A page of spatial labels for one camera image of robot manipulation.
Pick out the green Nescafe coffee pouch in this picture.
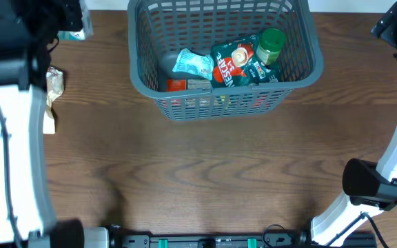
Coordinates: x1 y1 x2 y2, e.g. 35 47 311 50
210 34 282 88

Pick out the colourful tissue pack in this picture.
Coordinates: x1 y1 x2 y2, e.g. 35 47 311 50
58 0 94 41

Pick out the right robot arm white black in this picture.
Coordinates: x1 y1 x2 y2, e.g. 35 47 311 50
298 1 397 247

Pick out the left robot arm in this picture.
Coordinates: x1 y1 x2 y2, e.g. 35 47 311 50
0 0 110 248

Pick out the orange snack bar packet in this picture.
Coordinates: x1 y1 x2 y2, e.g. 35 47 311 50
166 79 212 107

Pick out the grey plastic basket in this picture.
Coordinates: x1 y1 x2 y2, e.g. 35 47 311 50
128 0 323 121

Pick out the light green packet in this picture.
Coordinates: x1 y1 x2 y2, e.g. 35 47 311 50
172 48 214 81

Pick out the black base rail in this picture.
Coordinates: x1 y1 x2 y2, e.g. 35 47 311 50
108 225 378 248

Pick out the green lid seasoning jar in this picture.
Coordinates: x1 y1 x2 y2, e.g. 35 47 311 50
256 28 286 65

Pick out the beige paper snack bag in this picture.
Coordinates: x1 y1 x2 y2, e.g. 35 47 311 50
43 66 64 134

